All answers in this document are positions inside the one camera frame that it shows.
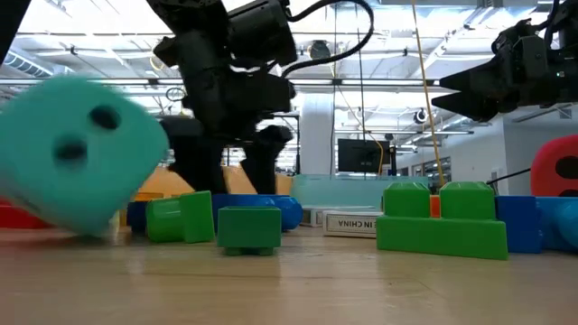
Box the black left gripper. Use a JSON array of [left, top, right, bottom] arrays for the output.
[[152, 26, 299, 196]]

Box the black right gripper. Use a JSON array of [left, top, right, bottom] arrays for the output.
[[431, 20, 578, 123]]

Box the small green square block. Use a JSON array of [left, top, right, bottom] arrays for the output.
[[217, 206, 283, 257]]

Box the blue round-stud toy block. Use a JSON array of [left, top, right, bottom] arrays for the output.
[[210, 193, 304, 233]]

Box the green toy block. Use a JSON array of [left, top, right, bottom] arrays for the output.
[[144, 190, 216, 245]]

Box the white blue playing card box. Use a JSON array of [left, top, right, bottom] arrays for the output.
[[300, 205, 385, 228]]

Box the red foam die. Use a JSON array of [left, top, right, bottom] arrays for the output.
[[530, 134, 578, 198]]

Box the black-patterned playing card box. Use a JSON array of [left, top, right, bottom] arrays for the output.
[[322, 210, 384, 239]]

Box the long blue toy block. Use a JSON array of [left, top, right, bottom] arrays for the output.
[[495, 195, 543, 255]]

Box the light blue toy block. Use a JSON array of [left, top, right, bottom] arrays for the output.
[[536, 196, 578, 253]]

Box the lime green two-stud block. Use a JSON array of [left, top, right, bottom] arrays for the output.
[[376, 181, 509, 261]]

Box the teal foam die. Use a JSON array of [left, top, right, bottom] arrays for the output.
[[0, 74, 171, 238]]

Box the red toy block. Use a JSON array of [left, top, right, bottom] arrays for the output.
[[0, 197, 51, 230]]

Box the orange translucent plastic bin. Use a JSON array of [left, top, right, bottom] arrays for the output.
[[135, 165, 294, 198]]

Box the white building column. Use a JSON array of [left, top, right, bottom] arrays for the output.
[[300, 93, 335, 176]]

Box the teal translucent plastic bin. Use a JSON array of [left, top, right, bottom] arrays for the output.
[[290, 174, 430, 212]]

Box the black background monitor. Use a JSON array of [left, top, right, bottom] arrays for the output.
[[337, 138, 392, 174]]

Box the yellow cable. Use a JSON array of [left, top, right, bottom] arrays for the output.
[[410, 0, 447, 187]]

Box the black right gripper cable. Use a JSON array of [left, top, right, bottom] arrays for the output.
[[485, 167, 532, 186]]

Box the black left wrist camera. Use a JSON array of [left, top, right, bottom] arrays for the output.
[[227, 0, 299, 67]]

